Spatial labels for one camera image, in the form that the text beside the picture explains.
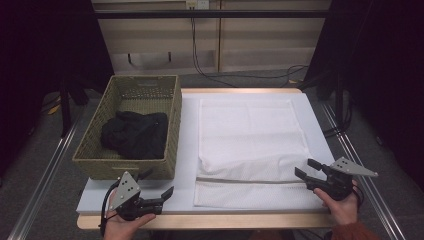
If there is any left hand-held gripper cable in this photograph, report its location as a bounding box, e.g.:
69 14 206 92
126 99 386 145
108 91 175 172
98 179 122 238

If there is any person's right hand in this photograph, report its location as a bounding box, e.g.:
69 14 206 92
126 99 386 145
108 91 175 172
313 180 363 227

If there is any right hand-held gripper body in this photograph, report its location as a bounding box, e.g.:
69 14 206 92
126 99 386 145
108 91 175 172
303 156 380 202

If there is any white mesh laundry bag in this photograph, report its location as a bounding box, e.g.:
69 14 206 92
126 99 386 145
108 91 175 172
193 98 326 210

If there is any person's left hand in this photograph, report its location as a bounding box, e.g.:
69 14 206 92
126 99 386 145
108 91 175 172
103 188 157 240

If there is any right hand-held gripper cable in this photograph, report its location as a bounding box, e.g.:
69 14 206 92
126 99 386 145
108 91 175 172
351 184 365 212

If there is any green woven basket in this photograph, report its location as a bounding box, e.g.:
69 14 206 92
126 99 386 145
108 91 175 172
71 74 183 181

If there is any black curtain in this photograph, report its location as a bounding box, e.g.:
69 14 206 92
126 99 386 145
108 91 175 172
0 0 114 176
304 0 424 191

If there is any white foam board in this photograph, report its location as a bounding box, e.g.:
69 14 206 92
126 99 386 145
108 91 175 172
75 92 336 215

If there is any white wall outlet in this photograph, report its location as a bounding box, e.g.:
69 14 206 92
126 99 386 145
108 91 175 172
185 0 210 10

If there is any hand-held gripper cable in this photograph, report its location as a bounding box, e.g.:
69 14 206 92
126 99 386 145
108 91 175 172
351 184 365 212
98 179 122 238

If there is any black horizontal bar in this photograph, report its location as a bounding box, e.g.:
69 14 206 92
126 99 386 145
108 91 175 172
94 9 331 19

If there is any black garment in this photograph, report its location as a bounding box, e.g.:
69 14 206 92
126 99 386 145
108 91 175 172
100 110 169 161

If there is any black wall cable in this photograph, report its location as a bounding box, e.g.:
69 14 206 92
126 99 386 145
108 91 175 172
190 8 309 88

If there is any metal floor rail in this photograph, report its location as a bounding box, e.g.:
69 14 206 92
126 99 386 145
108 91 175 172
320 101 407 240
7 106 86 240

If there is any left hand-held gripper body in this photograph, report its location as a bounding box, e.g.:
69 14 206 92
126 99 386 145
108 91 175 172
108 170 165 222

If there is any black stand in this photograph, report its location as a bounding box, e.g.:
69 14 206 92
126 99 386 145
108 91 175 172
299 59 354 138
59 75 90 138

